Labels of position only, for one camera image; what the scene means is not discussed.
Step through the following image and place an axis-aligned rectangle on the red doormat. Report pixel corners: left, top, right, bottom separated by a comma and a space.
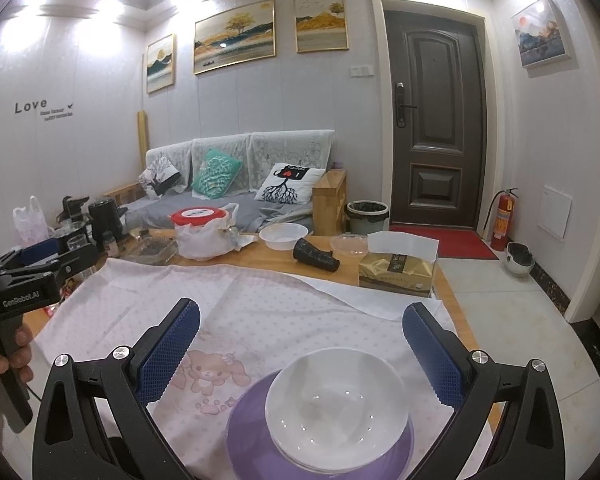
390, 225, 501, 261

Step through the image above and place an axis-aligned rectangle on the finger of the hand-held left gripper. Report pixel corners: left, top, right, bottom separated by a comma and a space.
0, 244, 104, 292
0, 232, 88, 278

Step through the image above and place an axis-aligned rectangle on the black wall lettering decal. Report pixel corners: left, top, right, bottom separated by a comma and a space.
14, 100, 77, 120

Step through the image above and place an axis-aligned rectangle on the lace sofa cover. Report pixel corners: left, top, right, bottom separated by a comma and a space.
145, 130, 337, 196

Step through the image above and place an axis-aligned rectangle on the purple plate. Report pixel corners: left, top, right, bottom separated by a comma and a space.
225, 375, 415, 480

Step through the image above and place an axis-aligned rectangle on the tall framed tree painting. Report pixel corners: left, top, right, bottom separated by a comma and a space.
294, 0, 351, 54

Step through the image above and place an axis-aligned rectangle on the door handle lock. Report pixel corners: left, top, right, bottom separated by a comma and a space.
394, 82, 417, 128

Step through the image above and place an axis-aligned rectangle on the pink dotted tablecloth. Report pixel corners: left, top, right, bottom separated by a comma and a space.
32, 257, 458, 480

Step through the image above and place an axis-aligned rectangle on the glass tray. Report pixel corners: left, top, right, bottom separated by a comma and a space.
122, 236, 180, 265

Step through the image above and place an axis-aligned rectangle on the framed mountain picture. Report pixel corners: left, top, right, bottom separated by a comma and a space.
511, 0, 573, 68

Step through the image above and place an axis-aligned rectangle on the person's left hand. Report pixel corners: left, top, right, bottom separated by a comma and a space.
0, 324, 35, 386

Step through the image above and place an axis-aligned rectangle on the white under cloth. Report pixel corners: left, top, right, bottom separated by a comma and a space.
300, 272, 456, 321

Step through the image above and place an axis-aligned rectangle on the white plastic bag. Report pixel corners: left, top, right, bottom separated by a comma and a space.
175, 202, 241, 261

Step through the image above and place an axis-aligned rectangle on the gold tissue pack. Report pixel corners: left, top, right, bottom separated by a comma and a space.
357, 232, 440, 297

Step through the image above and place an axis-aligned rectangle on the wooden side cabinet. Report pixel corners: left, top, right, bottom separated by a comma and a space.
312, 169, 348, 237

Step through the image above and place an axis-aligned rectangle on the teal leaf pillow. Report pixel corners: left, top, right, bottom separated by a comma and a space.
190, 148, 243, 199

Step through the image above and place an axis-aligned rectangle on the grey tree print pillow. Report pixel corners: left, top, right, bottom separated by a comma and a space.
138, 162, 183, 198

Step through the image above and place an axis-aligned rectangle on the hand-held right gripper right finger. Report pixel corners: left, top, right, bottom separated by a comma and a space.
401, 302, 566, 480

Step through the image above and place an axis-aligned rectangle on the grey sofa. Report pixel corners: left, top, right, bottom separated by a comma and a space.
105, 130, 348, 241

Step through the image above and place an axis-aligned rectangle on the white wall panel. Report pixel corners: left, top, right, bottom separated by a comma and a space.
537, 185, 573, 240

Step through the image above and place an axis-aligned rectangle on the pink plastic bag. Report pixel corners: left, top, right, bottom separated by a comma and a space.
12, 195, 53, 248

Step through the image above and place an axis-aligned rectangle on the white helmet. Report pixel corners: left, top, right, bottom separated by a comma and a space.
502, 241, 536, 278

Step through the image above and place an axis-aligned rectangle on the small framed landscape painting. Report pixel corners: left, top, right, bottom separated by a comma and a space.
145, 34, 176, 94

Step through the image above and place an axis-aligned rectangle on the white tree print pillow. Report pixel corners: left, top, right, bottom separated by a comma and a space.
254, 162, 326, 206

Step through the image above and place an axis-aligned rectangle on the black kettle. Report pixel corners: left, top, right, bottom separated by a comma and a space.
87, 199, 120, 247

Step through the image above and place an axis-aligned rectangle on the black textured sleeve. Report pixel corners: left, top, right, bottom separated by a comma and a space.
293, 238, 341, 273

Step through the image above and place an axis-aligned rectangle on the black appliance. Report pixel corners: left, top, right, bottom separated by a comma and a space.
55, 194, 90, 236

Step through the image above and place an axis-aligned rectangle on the red lidded container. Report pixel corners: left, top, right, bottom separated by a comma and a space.
170, 206, 231, 228

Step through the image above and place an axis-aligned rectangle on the grey trash bin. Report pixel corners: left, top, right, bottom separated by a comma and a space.
346, 200, 390, 236

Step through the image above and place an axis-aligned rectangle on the dark brown door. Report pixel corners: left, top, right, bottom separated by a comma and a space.
382, 9, 486, 233

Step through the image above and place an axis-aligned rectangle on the white plastic container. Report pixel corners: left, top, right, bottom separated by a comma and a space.
259, 224, 309, 251

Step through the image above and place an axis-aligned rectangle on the wide framed tree painting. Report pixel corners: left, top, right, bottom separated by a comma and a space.
193, 0, 277, 76

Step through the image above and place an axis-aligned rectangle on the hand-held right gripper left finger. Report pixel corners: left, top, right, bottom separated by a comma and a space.
31, 297, 202, 480

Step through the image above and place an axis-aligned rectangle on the small white bowl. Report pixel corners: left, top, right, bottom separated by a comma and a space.
265, 346, 411, 454

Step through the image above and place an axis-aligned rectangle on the clear plastic lid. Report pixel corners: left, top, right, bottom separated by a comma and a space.
329, 233, 371, 256

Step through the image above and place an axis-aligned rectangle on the red fire extinguisher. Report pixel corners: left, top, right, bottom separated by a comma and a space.
490, 187, 520, 252

